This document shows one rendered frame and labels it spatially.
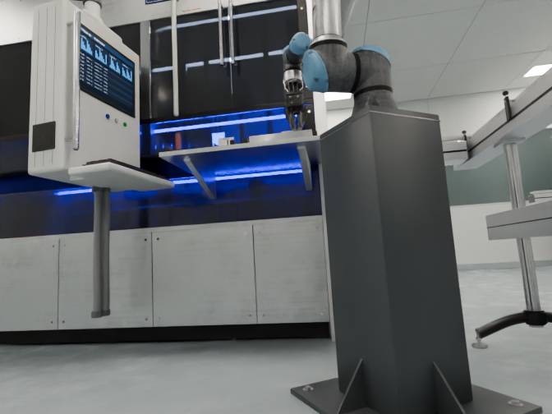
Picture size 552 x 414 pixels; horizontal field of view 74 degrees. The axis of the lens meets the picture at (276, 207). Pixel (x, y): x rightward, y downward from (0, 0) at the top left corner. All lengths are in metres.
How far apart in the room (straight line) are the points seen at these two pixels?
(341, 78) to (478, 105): 6.21
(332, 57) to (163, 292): 1.43
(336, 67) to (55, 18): 1.27
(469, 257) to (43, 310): 5.91
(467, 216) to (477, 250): 0.57
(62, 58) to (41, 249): 1.09
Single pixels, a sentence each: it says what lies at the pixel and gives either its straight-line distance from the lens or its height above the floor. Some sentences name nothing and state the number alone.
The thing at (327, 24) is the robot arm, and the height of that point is 1.07.
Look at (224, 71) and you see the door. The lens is 2.15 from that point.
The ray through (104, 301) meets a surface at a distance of 1.96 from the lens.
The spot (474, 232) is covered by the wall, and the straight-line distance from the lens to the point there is 6.79.
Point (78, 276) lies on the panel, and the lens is 2.29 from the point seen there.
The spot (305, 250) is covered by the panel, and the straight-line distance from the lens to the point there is 1.82.
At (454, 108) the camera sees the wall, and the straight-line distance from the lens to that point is 7.15.
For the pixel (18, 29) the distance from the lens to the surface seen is 2.96.
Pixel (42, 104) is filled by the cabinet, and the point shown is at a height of 1.09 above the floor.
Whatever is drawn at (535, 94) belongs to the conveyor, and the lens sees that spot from 1.56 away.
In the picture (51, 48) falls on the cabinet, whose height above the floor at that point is 1.33.
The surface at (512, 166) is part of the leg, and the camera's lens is 1.83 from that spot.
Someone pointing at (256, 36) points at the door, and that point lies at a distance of 2.20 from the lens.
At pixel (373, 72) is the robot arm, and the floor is 0.93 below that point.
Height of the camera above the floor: 0.42
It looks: 7 degrees up
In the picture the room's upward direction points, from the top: 3 degrees counter-clockwise
